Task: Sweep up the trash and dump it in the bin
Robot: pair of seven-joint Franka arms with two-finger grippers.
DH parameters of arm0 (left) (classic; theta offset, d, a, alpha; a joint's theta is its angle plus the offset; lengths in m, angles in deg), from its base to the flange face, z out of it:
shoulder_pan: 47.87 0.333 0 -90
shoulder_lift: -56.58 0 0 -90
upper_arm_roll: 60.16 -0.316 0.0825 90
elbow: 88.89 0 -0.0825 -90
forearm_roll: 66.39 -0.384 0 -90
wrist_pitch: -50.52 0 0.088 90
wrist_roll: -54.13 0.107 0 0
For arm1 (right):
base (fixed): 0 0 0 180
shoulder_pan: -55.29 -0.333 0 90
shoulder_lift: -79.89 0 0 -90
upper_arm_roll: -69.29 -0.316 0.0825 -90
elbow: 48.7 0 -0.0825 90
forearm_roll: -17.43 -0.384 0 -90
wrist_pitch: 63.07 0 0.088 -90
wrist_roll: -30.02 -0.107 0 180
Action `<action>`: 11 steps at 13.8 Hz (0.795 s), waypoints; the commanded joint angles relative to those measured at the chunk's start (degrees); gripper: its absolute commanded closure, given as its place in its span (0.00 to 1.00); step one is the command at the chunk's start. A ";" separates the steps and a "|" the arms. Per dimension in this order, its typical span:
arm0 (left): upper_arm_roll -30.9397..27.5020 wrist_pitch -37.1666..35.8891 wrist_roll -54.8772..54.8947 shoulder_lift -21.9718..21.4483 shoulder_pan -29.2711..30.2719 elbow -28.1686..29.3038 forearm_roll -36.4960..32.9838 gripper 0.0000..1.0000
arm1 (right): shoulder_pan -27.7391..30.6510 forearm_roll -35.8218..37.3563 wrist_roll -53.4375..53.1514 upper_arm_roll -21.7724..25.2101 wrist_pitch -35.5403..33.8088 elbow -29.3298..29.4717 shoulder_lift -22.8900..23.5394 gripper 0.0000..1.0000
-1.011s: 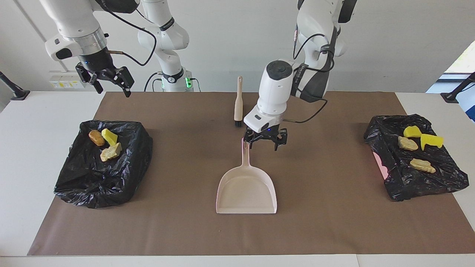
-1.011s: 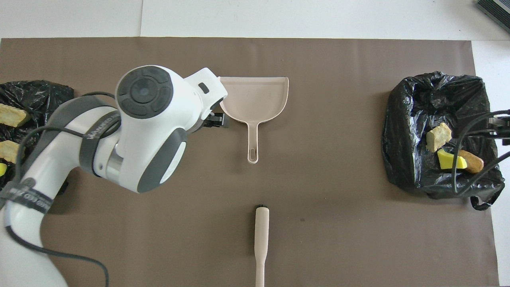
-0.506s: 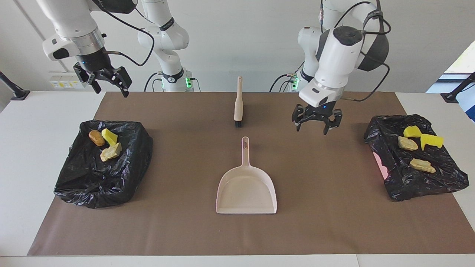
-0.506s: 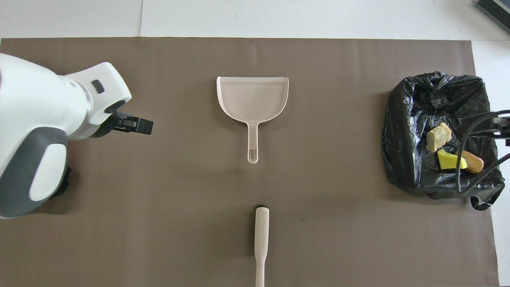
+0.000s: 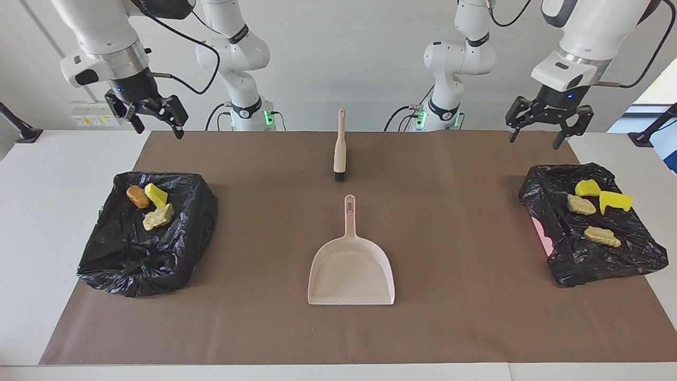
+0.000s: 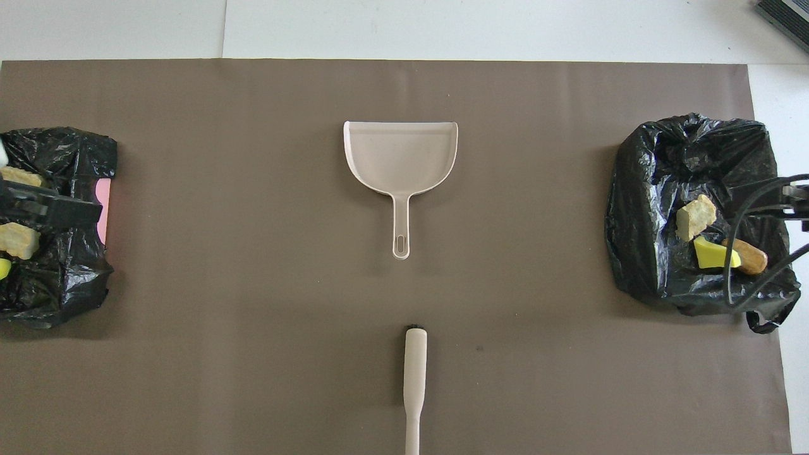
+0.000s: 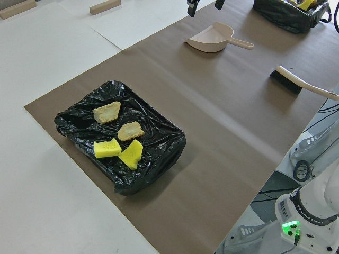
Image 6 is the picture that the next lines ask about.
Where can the dark grey ribbed device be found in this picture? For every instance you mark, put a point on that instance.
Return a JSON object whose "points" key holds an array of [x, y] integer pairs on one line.
{"points": [[787, 16]]}

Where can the brown oval sponge lump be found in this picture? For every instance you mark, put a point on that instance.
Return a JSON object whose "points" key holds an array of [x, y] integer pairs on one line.
{"points": [[751, 257]]}

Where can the brown paper table mat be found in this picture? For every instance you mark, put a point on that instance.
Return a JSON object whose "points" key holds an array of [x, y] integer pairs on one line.
{"points": [[253, 316]]}

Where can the pale jagged sponge scrap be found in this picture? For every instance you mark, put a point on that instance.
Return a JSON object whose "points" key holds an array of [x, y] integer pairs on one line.
{"points": [[695, 218]]}

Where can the green and yellow sponge scrap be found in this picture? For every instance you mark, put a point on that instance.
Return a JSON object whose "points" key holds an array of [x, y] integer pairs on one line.
{"points": [[713, 254]]}

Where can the beige plastic dustpan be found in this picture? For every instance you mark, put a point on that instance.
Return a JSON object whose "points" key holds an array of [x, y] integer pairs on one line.
{"points": [[401, 158]]}

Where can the beige sponge scrap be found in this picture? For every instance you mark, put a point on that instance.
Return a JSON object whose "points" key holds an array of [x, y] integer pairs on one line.
{"points": [[19, 240], [22, 176]]}

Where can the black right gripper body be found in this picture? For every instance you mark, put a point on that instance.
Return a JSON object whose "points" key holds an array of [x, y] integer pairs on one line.
{"points": [[797, 199]]}

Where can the black bag lined bin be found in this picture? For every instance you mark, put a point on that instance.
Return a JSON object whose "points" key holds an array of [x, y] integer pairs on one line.
{"points": [[657, 189]]}

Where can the black bag over pink bin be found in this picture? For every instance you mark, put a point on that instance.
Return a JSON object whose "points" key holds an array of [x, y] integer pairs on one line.
{"points": [[63, 278]]}

